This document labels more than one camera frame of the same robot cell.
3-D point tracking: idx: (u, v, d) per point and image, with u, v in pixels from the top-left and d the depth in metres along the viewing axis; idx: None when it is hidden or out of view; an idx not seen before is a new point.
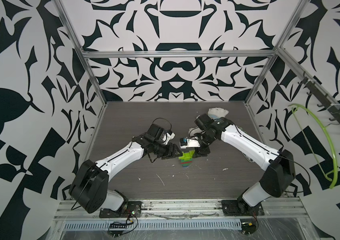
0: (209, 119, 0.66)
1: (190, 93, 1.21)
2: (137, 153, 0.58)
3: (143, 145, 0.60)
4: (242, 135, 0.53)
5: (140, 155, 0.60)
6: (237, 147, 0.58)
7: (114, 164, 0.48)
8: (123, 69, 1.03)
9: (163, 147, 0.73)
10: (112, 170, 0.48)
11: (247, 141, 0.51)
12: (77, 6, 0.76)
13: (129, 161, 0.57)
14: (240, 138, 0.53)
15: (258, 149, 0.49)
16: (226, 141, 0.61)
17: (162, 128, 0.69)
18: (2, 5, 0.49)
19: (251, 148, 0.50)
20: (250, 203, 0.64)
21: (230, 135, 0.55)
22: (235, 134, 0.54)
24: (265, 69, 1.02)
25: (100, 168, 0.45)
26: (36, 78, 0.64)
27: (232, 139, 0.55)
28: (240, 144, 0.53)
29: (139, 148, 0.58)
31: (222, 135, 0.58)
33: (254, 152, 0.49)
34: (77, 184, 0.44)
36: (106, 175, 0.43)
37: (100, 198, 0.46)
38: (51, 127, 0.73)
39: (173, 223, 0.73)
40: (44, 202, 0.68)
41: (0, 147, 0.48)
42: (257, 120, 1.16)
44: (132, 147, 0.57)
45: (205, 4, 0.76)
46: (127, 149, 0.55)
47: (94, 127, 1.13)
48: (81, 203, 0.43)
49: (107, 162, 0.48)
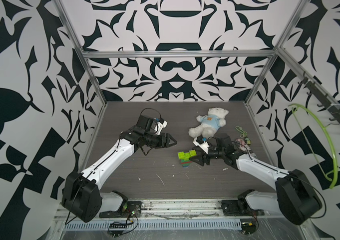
0: (230, 143, 0.69)
1: (190, 93, 1.21)
2: (127, 150, 0.54)
3: (132, 140, 0.56)
4: (253, 160, 0.58)
5: (131, 150, 0.56)
6: (252, 173, 0.58)
7: (102, 170, 0.45)
8: (123, 69, 1.03)
9: (156, 138, 0.69)
10: (100, 178, 0.45)
11: (257, 165, 0.55)
12: (77, 6, 0.76)
13: (120, 161, 0.53)
14: (251, 162, 0.57)
15: (267, 170, 0.51)
16: (242, 170, 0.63)
17: (151, 118, 0.64)
18: (2, 4, 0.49)
19: (261, 170, 0.53)
20: (251, 205, 0.64)
21: (243, 161, 0.60)
22: (248, 160, 0.59)
24: (265, 69, 1.02)
25: (87, 178, 0.43)
26: (36, 78, 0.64)
27: (246, 165, 0.59)
28: (253, 168, 0.56)
29: (128, 145, 0.54)
31: (237, 163, 0.63)
33: (265, 173, 0.51)
34: (68, 198, 0.43)
36: (94, 184, 0.41)
37: (96, 205, 0.45)
38: (51, 127, 0.73)
39: (173, 223, 0.73)
40: (44, 202, 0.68)
41: (0, 147, 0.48)
42: (257, 120, 1.17)
44: (121, 145, 0.53)
45: (205, 4, 0.76)
46: (115, 150, 0.52)
47: (94, 127, 1.13)
48: (76, 213, 0.42)
49: (94, 170, 0.45)
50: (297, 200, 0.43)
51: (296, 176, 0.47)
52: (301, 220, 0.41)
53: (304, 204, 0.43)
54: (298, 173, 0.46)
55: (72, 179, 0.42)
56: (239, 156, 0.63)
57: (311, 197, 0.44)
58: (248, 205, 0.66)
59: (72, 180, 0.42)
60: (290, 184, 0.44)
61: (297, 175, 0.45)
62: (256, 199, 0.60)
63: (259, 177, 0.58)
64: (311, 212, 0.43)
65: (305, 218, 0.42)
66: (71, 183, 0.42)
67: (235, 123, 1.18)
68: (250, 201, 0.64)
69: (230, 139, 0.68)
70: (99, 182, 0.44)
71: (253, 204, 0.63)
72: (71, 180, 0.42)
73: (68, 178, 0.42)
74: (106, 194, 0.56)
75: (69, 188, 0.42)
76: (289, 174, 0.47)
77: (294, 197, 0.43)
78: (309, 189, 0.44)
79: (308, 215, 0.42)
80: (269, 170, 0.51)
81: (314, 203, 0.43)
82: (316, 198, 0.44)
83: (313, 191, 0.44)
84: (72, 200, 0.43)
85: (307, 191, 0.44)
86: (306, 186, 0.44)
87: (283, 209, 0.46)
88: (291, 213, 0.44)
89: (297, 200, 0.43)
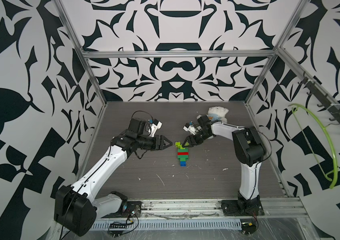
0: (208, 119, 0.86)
1: (190, 93, 1.21)
2: (120, 158, 0.53)
3: (124, 146, 0.54)
4: (222, 123, 0.72)
5: (124, 156, 0.54)
6: (223, 134, 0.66)
7: (93, 182, 0.44)
8: (123, 69, 1.03)
9: (150, 140, 0.67)
10: (92, 190, 0.43)
11: (224, 125, 0.69)
12: (77, 5, 0.76)
13: (113, 170, 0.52)
14: (219, 124, 0.72)
15: (229, 128, 0.65)
16: (216, 133, 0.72)
17: (144, 121, 0.63)
18: (2, 5, 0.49)
19: (225, 128, 0.67)
20: (245, 196, 0.66)
21: (215, 124, 0.75)
22: (218, 123, 0.74)
24: (265, 69, 1.02)
25: (78, 192, 0.41)
26: (36, 78, 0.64)
27: (218, 128, 0.73)
28: (220, 128, 0.71)
29: (120, 151, 0.52)
31: (211, 127, 0.78)
33: (228, 131, 0.66)
34: (60, 213, 0.41)
36: (86, 198, 0.40)
37: (90, 218, 0.44)
38: (51, 127, 0.73)
39: (173, 223, 0.73)
40: (44, 202, 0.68)
41: (0, 146, 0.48)
42: (257, 120, 1.16)
44: (112, 153, 0.51)
45: (205, 4, 0.76)
46: (106, 158, 0.50)
47: (93, 127, 1.13)
48: (69, 228, 0.41)
49: (85, 183, 0.43)
50: (245, 143, 0.56)
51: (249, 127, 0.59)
52: (248, 161, 0.56)
53: (251, 148, 0.57)
54: (252, 127, 0.59)
55: (62, 194, 0.40)
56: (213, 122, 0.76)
57: (258, 144, 0.57)
58: (244, 196, 0.67)
59: (62, 196, 0.40)
60: (242, 134, 0.57)
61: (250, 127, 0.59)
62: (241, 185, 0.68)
63: (226, 136, 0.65)
64: (256, 153, 0.56)
65: (250, 157, 0.55)
66: (61, 198, 0.40)
67: (235, 123, 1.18)
68: (243, 191, 0.67)
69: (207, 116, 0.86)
70: (90, 195, 0.42)
71: (244, 193, 0.67)
72: (61, 196, 0.40)
73: (57, 194, 0.40)
74: (102, 199, 0.55)
75: (59, 203, 0.41)
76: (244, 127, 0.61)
77: (244, 142, 0.56)
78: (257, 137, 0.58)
79: (253, 157, 0.56)
80: (231, 127, 0.64)
81: (259, 149, 0.56)
82: (262, 145, 0.57)
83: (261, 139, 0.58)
84: (64, 214, 0.42)
85: (255, 139, 0.57)
86: (255, 135, 0.58)
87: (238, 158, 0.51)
88: (242, 158, 0.58)
89: (245, 143, 0.56)
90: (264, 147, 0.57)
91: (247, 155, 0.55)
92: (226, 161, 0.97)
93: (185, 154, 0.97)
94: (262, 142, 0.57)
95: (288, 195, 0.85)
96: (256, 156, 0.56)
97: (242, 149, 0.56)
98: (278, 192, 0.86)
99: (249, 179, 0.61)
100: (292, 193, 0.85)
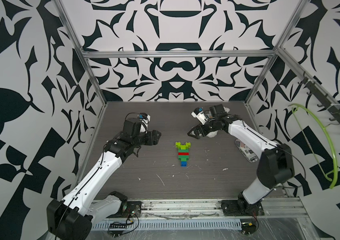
0: (223, 111, 0.71)
1: (190, 93, 1.21)
2: (113, 165, 0.50)
3: (118, 151, 0.51)
4: (246, 128, 0.58)
5: (119, 163, 0.52)
6: (242, 139, 0.59)
7: (85, 193, 0.42)
8: (123, 69, 1.03)
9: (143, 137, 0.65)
10: (84, 203, 0.41)
11: (248, 132, 0.56)
12: (76, 5, 0.76)
13: (107, 178, 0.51)
14: (243, 129, 0.58)
15: (256, 139, 0.53)
16: (232, 134, 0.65)
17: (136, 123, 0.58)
18: (2, 5, 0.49)
19: (250, 137, 0.55)
20: (249, 201, 0.64)
21: (236, 127, 0.60)
22: (241, 127, 0.59)
24: (265, 69, 1.02)
25: (69, 206, 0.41)
26: (36, 78, 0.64)
27: (238, 131, 0.60)
28: (243, 135, 0.57)
29: (113, 159, 0.50)
31: (229, 127, 0.64)
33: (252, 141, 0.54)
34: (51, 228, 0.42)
36: (78, 213, 0.38)
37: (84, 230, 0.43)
38: (51, 127, 0.73)
39: (173, 223, 0.73)
40: (44, 202, 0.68)
41: (0, 147, 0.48)
42: (257, 120, 1.16)
44: (105, 161, 0.49)
45: (205, 4, 0.76)
46: (99, 167, 0.47)
47: (94, 127, 1.13)
48: None
49: (76, 196, 0.41)
50: (275, 168, 0.47)
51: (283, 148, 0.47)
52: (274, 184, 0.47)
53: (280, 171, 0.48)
54: (285, 147, 0.48)
55: (53, 208, 0.39)
56: (233, 121, 0.63)
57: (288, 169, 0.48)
58: (247, 201, 0.66)
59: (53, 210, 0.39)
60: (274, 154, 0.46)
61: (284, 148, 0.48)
62: (249, 190, 0.64)
63: (246, 143, 0.57)
64: (285, 178, 0.48)
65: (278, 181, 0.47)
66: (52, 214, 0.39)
67: None
68: (247, 196, 0.65)
69: (223, 108, 0.71)
70: (82, 208, 0.41)
71: (248, 198, 0.65)
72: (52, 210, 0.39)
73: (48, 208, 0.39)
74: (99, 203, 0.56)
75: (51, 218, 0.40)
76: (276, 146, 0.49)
77: (274, 164, 0.46)
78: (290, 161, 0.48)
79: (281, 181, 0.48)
80: (257, 138, 0.53)
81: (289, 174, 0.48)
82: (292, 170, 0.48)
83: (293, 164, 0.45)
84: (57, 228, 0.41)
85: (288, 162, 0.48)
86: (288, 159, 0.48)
87: (260, 177, 0.51)
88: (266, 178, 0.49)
89: (276, 168, 0.47)
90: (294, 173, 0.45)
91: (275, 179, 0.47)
92: (226, 161, 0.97)
93: (185, 155, 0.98)
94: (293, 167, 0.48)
95: (289, 195, 0.85)
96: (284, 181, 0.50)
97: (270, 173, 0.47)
98: (278, 192, 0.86)
99: (261, 192, 0.56)
100: (292, 193, 0.85)
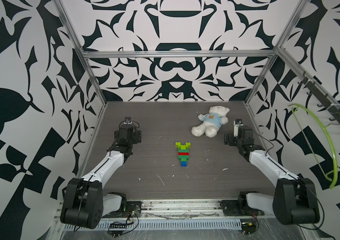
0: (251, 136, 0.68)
1: (190, 93, 1.21)
2: (119, 158, 0.59)
3: (122, 150, 0.61)
4: (267, 157, 0.57)
5: (122, 159, 0.61)
6: (261, 167, 0.57)
7: (101, 173, 0.48)
8: (123, 69, 1.03)
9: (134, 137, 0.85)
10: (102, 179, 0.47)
11: (267, 160, 0.55)
12: (77, 5, 0.76)
13: (114, 168, 0.56)
14: (264, 158, 0.57)
15: (276, 169, 0.51)
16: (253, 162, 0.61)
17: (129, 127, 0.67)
18: (2, 4, 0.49)
19: (269, 166, 0.52)
20: (250, 203, 0.64)
21: (256, 155, 0.59)
22: (261, 155, 0.59)
24: (265, 69, 1.02)
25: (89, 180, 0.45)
26: (36, 78, 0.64)
27: (258, 158, 0.58)
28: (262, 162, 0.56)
29: (119, 153, 0.59)
31: (250, 155, 0.63)
33: (270, 169, 0.52)
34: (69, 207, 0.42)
36: (98, 184, 0.43)
37: (98, 210, 0.44)
38: (51, 127, 0.73)
39: (173, 223, 0.73)
40: (44, 202, 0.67)
41: (0, 147, 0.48)
42: (257, 120, 1.16)
44: (112, 154, 0.58)
45: (205, 4, 0.76)
46: (108, 158, 0.56)
47: (93, 127, 1.13)
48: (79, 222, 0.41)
49: (95, 173, 0.48)
50: (293, 204, 0.42)
51: (303, 182, 0.44)
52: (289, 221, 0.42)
53: (298, 210, 0.43)
54: (307, 181, 0.44)
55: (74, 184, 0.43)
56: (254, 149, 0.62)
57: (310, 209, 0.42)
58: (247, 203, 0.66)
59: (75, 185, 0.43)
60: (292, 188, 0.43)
61: (305, 182, 0.44)
62: (254, 196, 0.62)
63: (265, 173, 0.54)
64: (304, 219, 0.42)
65: (293, 219, 0.42)
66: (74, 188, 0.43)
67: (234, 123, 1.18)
68: (249, 198, 0.65)
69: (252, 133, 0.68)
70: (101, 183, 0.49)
71: (251, 202, 0.64)
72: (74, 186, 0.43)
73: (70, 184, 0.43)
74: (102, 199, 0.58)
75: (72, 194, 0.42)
76: (296, 179, 0.45)
77: (291, 200, 0.42)
78: (311, 199, 0.42)
79: (298, 221, 0.42)
80: (275, 166, 0.51)
81: (310, 214, 0.42)
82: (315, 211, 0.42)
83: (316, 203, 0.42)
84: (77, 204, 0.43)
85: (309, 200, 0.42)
86: (309, 196, 0.43)
87: (276, 210, 0.46)
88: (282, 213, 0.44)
89: (292, 202, 0.42)
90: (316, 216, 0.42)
91: (290, 217, 0.42)
92: (226, 161, 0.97)
93: (185, 155, 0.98)
94: (316, 208, 0.42)
95: None
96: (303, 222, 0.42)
97: (286, 209, 0.42)
98: None
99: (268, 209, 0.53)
100: None
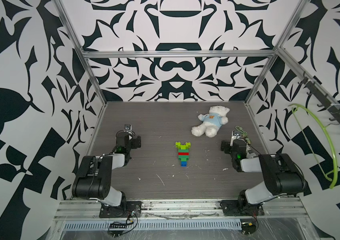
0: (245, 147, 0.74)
1: (190, 93, 1.21)
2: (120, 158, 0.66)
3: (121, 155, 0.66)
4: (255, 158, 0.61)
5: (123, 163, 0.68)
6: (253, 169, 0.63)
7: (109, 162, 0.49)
8: (123, 69, 1.03)
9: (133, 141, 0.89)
10: None
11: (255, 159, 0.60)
12: (77, 6, 0.76)
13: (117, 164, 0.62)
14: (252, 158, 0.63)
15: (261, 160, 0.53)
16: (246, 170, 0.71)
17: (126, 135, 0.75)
18: (2, 5, 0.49)
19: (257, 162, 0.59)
20: (250, 200, 0.64)
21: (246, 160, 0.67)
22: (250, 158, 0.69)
24: (265, 69, 1.02)
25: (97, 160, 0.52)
26: (36, 78, 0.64)
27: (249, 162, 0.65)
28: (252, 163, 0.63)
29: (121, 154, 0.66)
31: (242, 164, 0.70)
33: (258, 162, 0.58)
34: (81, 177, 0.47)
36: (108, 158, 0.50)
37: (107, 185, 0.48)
38: (51, 127, 0.73)
39: (173, 223, 0.73)
40: (44, 201, 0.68)
41: (0, 147, 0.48)
42: (257, 120, 1.17)
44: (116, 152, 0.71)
45: (205, 4, 0.76)
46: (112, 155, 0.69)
47: (93, 127, 1.13)
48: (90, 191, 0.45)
49: None
50: (275, 169, 0.49)
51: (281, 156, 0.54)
52: (279, 187, 0.46)
53: (283, 174, 0.48)
54: (284, 156, 0.52)
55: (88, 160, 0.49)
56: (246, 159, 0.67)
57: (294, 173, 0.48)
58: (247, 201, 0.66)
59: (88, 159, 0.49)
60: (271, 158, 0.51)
61: (282, 156, 0.52)
62: (253, 191, 0.62)
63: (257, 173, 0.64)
64: (291, 181, 0.46)
65: (281, 182, 0.46)
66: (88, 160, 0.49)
67: (234, 123, 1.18)
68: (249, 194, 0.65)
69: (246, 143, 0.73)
70: None
71: (250, 198, 0.64)
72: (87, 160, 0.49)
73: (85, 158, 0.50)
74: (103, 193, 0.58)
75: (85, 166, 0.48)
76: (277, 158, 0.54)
77: (273, 166, 0.49)
78: (291, 166, 0.49)
79: (287, 184, 0.46)
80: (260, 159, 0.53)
81: (297, 178, 0.47)
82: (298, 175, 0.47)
83: (296, 169, 0.49)
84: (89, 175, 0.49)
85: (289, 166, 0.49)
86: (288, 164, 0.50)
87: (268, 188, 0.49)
88: (271, 183, 0.48)
89: (274, 167, 0.49)
90: (301, 178, 0.46)
91: (278, 179, 0.47)
92: (226, 161, 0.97)
93: (185, 155, 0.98)
94: (297, 171, 0.48)
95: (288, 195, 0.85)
96: (292, 186, 0.46)
97: (272, 172, 0.48)
98: None
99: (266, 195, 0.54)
100: None
